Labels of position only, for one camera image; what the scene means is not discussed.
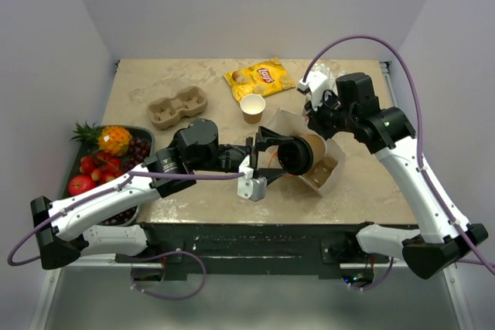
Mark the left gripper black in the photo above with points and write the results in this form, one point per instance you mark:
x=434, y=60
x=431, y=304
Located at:
x=264, y=139

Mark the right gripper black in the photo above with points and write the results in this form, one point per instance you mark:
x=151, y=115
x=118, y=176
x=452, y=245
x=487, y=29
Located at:
x=315, y=115

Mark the brown paper cup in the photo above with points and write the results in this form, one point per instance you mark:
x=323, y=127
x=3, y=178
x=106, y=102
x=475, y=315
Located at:
x=252, y=107
x=317, y=150

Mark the black coffee cup lid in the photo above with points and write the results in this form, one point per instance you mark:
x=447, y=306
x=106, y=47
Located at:
x=295, y=157

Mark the brown paper takeout bag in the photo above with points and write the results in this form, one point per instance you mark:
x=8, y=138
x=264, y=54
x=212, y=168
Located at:
x=325, y=174

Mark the cardboard cup carrier tray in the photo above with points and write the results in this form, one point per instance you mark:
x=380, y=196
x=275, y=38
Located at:
x=168, y=111

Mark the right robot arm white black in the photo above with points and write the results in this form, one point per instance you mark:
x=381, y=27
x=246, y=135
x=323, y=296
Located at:
x=444, y=235

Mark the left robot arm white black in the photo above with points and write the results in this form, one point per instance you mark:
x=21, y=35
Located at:
x=66, y=229

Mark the yellow Lays chips bag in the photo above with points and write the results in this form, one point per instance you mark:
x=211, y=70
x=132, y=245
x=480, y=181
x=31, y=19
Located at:
x=265, y=79

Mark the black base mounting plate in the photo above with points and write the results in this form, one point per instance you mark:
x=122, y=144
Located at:
x=251, y=249

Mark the dark grapes bunch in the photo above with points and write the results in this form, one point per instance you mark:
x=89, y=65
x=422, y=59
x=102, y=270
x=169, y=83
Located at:
x=137, y=151

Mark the toy pineapple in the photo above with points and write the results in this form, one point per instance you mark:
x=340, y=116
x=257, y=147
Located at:
x=113, y=140

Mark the small red fruits cluster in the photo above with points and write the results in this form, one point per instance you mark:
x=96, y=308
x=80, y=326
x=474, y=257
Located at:
x=100, y=165

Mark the large red apple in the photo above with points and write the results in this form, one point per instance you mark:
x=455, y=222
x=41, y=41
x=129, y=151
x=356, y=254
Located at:
x=80, y=184

